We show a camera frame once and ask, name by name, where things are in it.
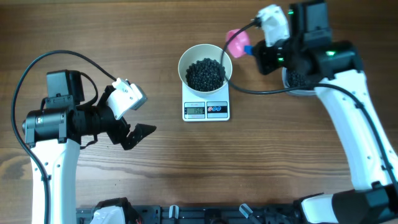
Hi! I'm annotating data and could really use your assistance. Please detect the white digital kitchen scale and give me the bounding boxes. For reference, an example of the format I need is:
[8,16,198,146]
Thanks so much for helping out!
[182,83,230,122]

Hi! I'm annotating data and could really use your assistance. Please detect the clear plastic container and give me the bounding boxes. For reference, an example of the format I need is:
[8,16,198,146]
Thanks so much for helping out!
[282,67,316,96]

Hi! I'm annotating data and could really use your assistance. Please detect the black right camera cable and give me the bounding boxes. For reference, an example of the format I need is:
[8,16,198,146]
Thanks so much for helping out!
[220,17,398,190]

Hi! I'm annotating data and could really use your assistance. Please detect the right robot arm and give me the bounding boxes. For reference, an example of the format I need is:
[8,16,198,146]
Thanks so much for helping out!
[252,1,397,223]

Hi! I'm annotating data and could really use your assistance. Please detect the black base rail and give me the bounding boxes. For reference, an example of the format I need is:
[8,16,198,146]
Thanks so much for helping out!
[76,198,306,224]

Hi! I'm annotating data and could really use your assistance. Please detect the white bowl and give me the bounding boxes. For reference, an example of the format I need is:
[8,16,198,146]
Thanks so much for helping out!
[178,44,233,92]

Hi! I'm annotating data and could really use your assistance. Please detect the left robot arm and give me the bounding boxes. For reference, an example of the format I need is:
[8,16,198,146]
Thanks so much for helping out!
[22,70,156,223]

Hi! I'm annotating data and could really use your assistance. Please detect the black left camera cable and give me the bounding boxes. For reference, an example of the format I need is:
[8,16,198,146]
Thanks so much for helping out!
[11,49,118,224]

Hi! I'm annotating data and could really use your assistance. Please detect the black beans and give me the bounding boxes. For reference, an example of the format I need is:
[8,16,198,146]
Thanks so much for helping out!
[185,58,225,92]

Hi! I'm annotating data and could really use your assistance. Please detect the black camera cable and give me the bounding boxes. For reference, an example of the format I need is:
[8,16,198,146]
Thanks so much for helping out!
[220,17,398,190]
[11,49,118,224]

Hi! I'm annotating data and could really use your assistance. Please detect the pink scoop blue handle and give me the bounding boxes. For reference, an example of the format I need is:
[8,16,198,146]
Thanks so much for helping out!
[227,31,252,58]

